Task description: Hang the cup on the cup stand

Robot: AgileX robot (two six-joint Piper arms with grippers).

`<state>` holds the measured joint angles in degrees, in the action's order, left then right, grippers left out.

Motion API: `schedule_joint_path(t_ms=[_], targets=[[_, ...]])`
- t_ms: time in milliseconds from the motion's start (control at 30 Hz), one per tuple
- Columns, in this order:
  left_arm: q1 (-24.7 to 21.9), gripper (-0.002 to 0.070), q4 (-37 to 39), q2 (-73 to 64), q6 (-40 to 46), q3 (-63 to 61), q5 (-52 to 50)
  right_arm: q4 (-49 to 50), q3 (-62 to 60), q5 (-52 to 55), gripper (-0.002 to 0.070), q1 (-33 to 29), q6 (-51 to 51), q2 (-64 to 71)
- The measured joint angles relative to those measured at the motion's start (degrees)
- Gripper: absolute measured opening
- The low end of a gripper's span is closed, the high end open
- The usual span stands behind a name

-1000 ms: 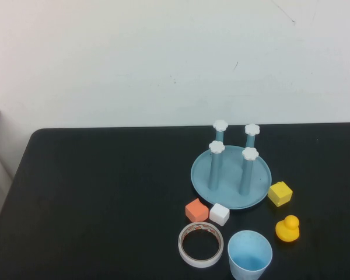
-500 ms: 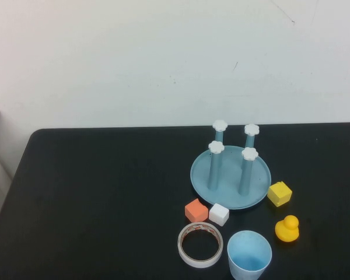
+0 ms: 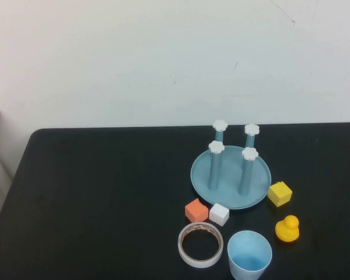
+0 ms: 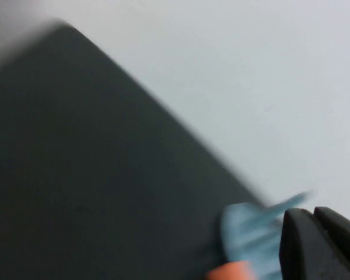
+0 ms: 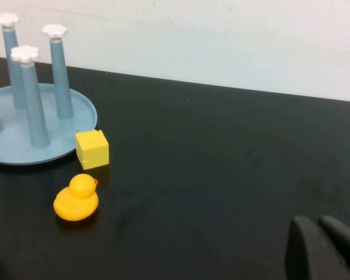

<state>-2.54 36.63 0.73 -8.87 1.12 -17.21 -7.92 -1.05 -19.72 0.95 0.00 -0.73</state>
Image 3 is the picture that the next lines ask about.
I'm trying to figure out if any blue four-post cup stand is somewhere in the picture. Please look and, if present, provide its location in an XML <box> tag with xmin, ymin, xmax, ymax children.
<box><xmin>190</xmin><ymin>119</ymin><xmax>272</xmax><ymax>210</ymax></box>

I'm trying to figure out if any orange foam cube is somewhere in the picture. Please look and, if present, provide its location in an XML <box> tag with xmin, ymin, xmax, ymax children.
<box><xmin>184</xmin><ymin>198</ymin><xmax>209</xmax><ymax>223</ymax></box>

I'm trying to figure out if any yellow rubber duck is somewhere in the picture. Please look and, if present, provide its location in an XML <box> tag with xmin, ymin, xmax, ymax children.
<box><xmin>275</xmin><ymin>215</ymin><xmax>300</xmax><ymax>243</ymax></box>

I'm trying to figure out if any white double-sided tape roll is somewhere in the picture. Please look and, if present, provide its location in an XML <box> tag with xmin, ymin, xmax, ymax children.
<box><xmin>177</xmin><ymin>222</ymin><xmax>224</xmax><ymax>268</ymax></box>

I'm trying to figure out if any yellow foam cube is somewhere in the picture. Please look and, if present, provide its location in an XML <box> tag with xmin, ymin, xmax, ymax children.
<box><xmin>267</xmin><ymin>181</ymin><xmax>293</xmax><ymax>208</ymax></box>

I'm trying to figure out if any light blue plastic cup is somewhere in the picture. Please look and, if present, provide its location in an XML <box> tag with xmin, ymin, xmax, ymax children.
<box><xmin>227</xmin><ymin>230</ymin><xmax>273</xmax><ymax>280</ymax></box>

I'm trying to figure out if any white foam cube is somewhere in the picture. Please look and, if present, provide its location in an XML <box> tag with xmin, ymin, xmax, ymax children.
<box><xmin>208</xmin><ymin>203</ymin><xmax>230</xmax><ymax>228</ymax></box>

